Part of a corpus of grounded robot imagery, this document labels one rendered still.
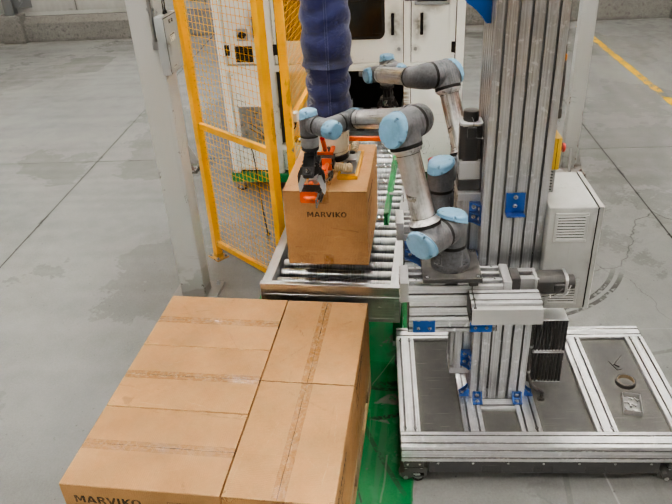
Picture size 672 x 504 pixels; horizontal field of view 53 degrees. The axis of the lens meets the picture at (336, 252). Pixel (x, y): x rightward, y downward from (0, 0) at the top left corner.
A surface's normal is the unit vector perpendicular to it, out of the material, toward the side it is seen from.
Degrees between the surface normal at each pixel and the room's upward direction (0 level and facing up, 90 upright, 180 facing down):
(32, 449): 0
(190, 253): 90
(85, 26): 90
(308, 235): 90
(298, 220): 90
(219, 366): 0
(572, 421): 0
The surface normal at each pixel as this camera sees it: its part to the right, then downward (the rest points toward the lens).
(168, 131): -0.13, 0.51
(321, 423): -0.05, -0.86
